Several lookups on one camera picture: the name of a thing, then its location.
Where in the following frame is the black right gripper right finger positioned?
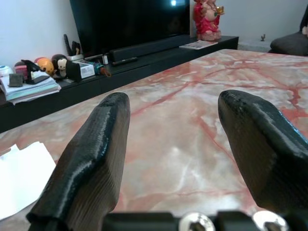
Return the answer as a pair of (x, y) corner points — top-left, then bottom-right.
(218, 89), (308, 215)

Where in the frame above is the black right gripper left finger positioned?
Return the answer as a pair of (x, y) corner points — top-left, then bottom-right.
(26, 92), (131, 231)

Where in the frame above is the white crumpled paper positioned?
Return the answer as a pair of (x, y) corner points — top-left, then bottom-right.
(0, 141), (57, 221)

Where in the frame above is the black box with white label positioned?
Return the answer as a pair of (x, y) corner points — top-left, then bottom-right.
(66, 60), (96, 82)

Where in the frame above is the brown and teal tool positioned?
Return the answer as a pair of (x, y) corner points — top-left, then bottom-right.
(93, 63), (112, 77)

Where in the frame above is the long black tv console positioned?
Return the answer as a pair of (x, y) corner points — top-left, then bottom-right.
(0, 35), (239, 133)

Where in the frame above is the stack of papers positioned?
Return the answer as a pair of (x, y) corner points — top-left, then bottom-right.
(0, 72), (62, 105)

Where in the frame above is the brown monkey plush toy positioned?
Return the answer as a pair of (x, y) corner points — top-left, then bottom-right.
(51, 53), (70, 79)

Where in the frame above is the black remote control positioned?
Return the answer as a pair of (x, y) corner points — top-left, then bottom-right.
(111, 56), (139, 66)

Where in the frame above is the black phone stand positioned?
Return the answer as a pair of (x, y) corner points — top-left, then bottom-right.
(21, 59), (51, 85)

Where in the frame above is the orange round plush toy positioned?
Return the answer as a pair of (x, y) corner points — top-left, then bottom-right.
(34, 57), (55, 77)

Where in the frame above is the small grey square box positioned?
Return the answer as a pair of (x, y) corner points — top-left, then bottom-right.
(8, 73), (24, 87)

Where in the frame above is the pink knitted plush toy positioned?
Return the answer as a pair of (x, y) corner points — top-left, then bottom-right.
(13, 61), (31, 80)

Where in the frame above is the black soundbar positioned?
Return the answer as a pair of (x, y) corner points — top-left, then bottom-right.
(109, 35), (191, 62)

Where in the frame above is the white printed leaflet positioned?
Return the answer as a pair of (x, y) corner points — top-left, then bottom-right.
(179, 40), (218, 51)

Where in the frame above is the red laughing buddha statue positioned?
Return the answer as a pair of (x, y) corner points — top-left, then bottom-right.
(193, 0), (227, 41)

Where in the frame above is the black flat television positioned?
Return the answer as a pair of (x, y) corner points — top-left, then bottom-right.
(69, 0), (191, 56)

